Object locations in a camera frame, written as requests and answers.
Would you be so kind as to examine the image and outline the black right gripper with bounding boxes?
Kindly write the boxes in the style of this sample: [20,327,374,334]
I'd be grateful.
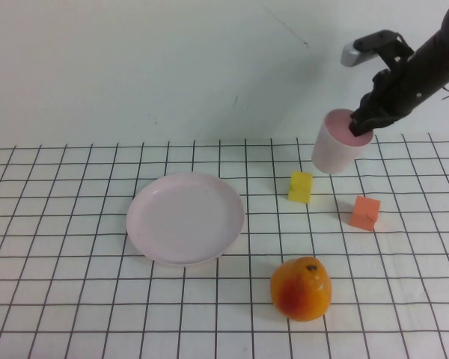
[348,59,424,138]

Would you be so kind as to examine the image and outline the pink plastic cup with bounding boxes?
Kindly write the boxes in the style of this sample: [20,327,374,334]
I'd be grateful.
[311,108,375,175]

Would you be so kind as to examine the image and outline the pink round plate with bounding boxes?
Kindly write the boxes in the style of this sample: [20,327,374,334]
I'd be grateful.
[126,172,246,267]

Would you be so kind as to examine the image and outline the orange foam block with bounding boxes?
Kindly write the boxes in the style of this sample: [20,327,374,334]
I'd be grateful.
[349,195,382,232]

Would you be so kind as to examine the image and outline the yellow foam block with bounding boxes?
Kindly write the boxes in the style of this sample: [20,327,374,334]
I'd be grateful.
[287,171,314,204]

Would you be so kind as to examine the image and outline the orange fruit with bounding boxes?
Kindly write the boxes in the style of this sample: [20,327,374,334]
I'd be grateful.
[269,256,333,322]

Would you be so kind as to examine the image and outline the white black-grid tablecloth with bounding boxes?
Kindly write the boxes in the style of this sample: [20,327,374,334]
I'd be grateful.
[0,133,449,359]

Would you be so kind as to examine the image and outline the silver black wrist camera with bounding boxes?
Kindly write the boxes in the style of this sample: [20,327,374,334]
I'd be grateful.
[340,29,415,74]

